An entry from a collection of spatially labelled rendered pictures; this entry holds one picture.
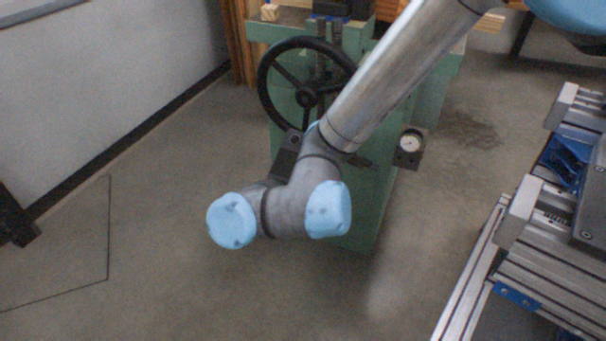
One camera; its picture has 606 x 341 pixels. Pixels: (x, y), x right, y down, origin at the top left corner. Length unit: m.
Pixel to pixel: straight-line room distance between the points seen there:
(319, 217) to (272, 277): 1.02
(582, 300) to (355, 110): 0.55
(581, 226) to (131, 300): 1.39
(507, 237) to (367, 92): 0.42
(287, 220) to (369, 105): 0.19
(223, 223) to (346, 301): 0.98
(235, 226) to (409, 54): 0.31
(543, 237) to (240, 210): 0.53
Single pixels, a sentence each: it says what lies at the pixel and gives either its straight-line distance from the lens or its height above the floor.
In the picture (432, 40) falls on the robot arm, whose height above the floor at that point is 1.09.
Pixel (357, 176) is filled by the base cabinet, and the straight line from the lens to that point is 1.20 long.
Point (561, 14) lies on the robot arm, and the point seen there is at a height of 1.17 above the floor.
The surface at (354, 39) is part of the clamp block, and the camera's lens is 0.86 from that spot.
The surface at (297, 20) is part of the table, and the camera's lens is 1.08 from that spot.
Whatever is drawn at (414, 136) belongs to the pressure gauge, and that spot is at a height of 0.68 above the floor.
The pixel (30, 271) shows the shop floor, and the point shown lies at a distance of 1.82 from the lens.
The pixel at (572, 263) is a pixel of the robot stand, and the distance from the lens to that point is 0.77.
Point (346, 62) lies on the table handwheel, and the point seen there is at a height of 0.92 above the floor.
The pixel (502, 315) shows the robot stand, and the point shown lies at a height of 0.21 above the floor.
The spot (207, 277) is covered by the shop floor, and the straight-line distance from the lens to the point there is 1.49.
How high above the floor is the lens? 1.24
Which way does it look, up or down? 42 degrees down
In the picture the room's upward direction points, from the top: straight up
